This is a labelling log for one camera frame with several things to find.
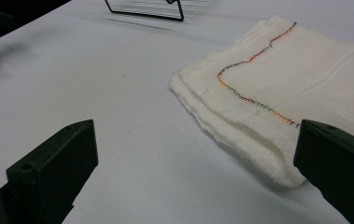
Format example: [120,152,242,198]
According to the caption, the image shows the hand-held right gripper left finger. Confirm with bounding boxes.
[0,119,99,224]

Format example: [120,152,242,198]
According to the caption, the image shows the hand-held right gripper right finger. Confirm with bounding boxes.
[293,119,354,224]

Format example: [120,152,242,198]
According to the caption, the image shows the white towel with colourful stitching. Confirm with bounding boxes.
[169,13,354,189]

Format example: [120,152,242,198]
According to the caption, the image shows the black wire rack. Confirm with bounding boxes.
[104,0,186,22]

